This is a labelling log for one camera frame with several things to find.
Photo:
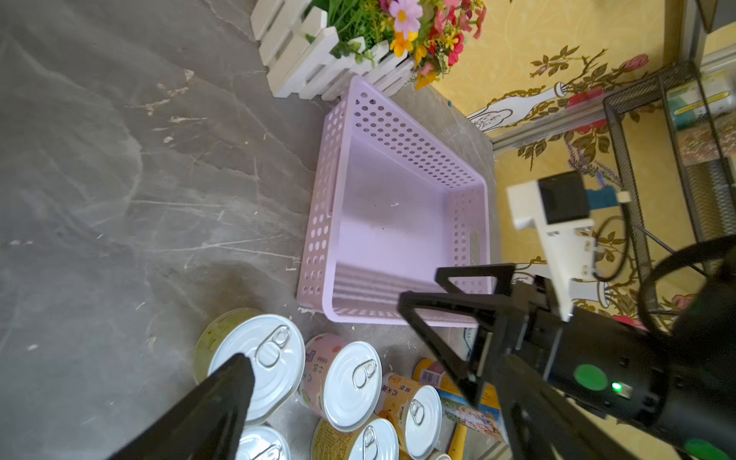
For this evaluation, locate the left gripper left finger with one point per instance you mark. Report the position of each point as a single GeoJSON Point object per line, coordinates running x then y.
{"type": "Point", "coordinates": [206, 424]}

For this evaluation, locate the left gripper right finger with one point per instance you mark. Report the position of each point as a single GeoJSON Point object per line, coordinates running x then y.
{"type": "Point", "coordinates": [541, 424]}

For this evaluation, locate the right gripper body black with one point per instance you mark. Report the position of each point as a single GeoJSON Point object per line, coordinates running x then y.
{"type": "Point", "coordinates": [608, 367]}

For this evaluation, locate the tall yellow can plastic lid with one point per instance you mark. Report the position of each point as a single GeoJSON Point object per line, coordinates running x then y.
{"type": "Point", "coordinates": [483, 418]}

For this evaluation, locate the purple plastic basket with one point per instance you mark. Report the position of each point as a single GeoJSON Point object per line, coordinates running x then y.
{"type": "Point", "coordinates": [391, 205]}

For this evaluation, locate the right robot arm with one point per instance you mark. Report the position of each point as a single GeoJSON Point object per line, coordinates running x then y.
{"type": "Point", "coordinates": [704, 331]}

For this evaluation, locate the orange label tin can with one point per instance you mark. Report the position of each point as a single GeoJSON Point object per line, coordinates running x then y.
{"type": "Point", "coordinates": [415, 411]}

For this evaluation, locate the yellow label tin can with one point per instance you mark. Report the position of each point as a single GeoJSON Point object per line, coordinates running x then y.
{"type": "Point", "coordinates": [376, 439]}

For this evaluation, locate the spice jar white lid front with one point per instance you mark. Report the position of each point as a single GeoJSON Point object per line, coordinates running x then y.
{"type": "Point", "coordinates": [697, 145]}

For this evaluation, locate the spice jar white lid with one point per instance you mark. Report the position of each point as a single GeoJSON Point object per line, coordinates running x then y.
{"type": "Point", "coordinates": [697, 145]}
{"type": "Point", "coordinates": [689, 104]}

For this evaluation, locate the spice jar white lid rear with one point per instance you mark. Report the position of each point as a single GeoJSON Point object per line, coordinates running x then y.
{"type": "Point", "coordinates": [689, 104]}

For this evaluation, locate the flower pot white fence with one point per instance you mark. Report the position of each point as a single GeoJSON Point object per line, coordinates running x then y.
{"type": "Point", "coordinates": [312, 49]}

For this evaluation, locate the blue garden fork yellow handle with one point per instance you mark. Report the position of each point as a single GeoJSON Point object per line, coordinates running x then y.
{"type": "Point", "coordinates": [457, 444]}

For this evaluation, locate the black wire wall basket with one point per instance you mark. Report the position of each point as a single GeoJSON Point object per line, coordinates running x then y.
{"type": "Point", "coordinates": [686, 204]}

